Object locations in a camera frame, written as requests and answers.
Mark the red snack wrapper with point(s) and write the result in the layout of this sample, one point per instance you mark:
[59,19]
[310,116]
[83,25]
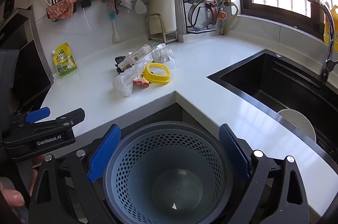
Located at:
[140,82]

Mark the yellow detergent bottle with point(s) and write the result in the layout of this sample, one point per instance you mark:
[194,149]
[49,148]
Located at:
[331,25]

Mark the clear plastic cup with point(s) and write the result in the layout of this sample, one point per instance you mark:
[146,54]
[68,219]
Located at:
[163,54]

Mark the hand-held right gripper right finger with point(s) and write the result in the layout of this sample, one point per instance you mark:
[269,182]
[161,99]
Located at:
[235,150]

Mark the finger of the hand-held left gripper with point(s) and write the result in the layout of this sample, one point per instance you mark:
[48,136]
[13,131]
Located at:
[38,114]
[74,115]

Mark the metal cutting board stand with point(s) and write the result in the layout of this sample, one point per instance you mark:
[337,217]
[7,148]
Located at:
[169,37]

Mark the black kitchen sink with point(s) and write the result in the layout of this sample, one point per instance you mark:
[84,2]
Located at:
[264,86]

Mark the grey base cabinet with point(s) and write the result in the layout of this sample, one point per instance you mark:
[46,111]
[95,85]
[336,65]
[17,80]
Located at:
[163,113]

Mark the black stainless stove unit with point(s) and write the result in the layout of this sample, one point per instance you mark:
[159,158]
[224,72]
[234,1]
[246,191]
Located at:
[31,68]

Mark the blue-grey perforated waste basket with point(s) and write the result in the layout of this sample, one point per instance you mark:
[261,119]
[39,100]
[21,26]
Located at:
[169,160]

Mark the white green red carton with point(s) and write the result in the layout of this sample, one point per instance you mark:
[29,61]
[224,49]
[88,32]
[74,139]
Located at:
[134,57]

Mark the yellow seasoning pouch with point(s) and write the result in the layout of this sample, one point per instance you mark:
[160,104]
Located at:
[64,62]

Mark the person's left hand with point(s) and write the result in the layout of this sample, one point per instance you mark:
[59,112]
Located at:
[13,197]

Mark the glass pot lid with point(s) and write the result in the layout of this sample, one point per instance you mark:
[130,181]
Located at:
[200,16]

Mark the white plate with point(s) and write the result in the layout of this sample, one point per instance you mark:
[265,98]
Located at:
[298,123]

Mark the chrome faucet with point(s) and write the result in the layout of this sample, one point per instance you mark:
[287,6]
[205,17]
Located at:
[330,28]

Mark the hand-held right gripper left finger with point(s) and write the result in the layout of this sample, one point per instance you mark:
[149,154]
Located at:
[104,152]

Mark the dark grey cloth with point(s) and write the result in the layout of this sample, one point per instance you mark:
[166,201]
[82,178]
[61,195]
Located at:
[120,58]

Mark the white bottle brush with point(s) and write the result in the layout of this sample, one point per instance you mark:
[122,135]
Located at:
[115,36]

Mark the pink dish cloth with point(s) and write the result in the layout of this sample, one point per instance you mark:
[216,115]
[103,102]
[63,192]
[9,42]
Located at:
[60,9]

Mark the mauve hanging cloth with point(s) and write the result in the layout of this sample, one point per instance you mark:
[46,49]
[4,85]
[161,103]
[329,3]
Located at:
[113,0]

